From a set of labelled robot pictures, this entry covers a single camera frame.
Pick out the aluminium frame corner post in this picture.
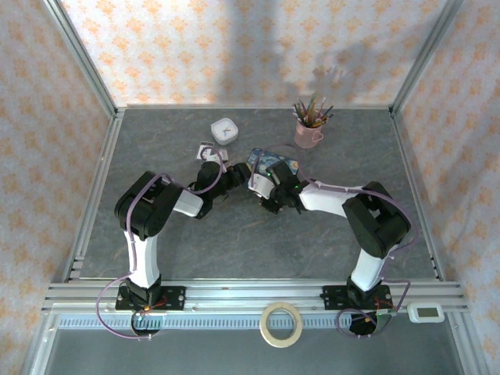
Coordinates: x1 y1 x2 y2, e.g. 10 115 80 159
43 0 119 115
389 0 465 113

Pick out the pink mug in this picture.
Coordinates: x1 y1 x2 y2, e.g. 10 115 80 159
293 116 325 150

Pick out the white square clock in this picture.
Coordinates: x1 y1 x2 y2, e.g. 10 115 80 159
209 117 241 147

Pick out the starry night painted box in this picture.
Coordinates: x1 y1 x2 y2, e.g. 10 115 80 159
245 147 301 179

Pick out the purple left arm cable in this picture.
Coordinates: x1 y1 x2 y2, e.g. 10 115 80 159
95 149 231 341

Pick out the aluminium frame side rail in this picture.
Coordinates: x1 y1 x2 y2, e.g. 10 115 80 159
62 108 126 283
389 108 446 282

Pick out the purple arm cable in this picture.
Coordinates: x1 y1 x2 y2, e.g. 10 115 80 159
249 143 420 340
95 149 231 341

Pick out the aluminium frame front rail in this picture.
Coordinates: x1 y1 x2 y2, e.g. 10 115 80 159
41 277 469 315

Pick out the coloured pencil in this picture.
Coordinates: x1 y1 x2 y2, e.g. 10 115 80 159
297 97 313 127
316 104 336 127
306 92 317 127
314 96 328 127
292 102 309 126

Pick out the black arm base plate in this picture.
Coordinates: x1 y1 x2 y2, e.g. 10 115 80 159
116 285 187 313
321 284 392 312

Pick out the grey slotted cable duct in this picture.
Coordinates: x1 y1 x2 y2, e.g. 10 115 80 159
51 313 451 330

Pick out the masking tape roll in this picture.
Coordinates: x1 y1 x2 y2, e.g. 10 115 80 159
259 301 304 348

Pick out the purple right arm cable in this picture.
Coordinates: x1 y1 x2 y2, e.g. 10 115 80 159
249 143 420 340

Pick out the white digital thermometer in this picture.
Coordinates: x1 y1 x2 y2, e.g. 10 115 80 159
407 302 445 324

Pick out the small framed card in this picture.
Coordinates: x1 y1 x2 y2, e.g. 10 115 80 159
196 141 230 162

